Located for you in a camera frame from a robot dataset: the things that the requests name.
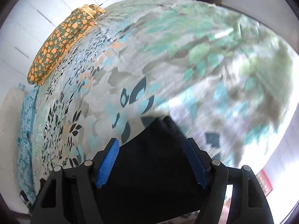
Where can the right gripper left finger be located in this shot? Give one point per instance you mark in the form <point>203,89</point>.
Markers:
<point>69,195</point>

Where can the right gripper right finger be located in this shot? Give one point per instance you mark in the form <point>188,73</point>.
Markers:
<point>230,195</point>

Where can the black pants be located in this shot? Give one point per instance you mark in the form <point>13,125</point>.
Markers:
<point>151,180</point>

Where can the red paper item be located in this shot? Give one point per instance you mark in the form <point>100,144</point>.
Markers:
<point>265,182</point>

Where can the teal damask pillow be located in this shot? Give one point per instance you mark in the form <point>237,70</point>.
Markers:
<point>24,163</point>

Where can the cream upholstered headboard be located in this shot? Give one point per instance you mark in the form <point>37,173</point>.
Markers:
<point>10,130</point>

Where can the floral leaf bedspread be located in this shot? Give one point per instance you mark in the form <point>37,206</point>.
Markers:
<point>225,79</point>

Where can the orange pumpkin print pillow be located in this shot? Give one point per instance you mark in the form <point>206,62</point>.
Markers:
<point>61,40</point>

